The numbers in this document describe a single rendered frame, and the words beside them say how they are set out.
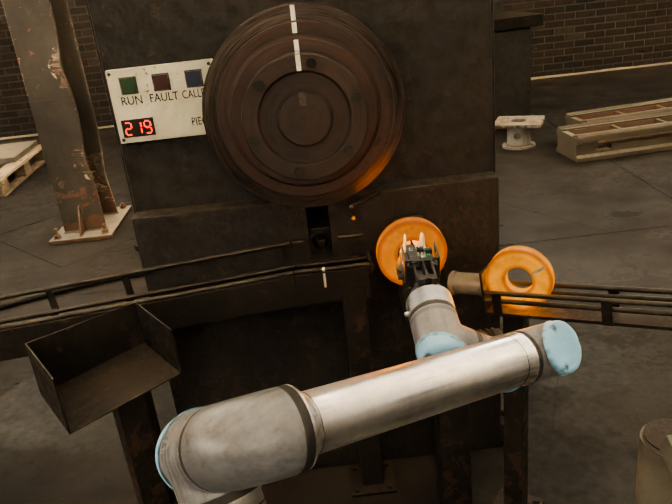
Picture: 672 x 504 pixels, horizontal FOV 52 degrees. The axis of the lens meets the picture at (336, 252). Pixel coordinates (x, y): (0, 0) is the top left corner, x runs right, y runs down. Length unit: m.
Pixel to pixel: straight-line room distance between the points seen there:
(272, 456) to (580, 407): 1.69
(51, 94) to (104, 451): 2.49
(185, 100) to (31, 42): 2.70
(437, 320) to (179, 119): 0.88
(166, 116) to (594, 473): 1.54
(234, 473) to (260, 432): 0.06
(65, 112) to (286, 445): 3.71
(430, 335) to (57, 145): 3.54
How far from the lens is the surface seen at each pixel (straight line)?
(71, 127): 4.43
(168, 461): 1.00
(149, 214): 1.84
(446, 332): 1.22
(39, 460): 2.58
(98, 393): 1.65
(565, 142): 5.12
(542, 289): 1.63
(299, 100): 1.51
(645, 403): 2.50
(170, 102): 1.77
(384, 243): 1.47
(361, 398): 0.94
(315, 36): 1.56
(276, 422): 0.87
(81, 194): 4.53
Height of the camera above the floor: 1.42
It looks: 23 degrees down
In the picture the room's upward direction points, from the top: 6 degrees counter-clockwise
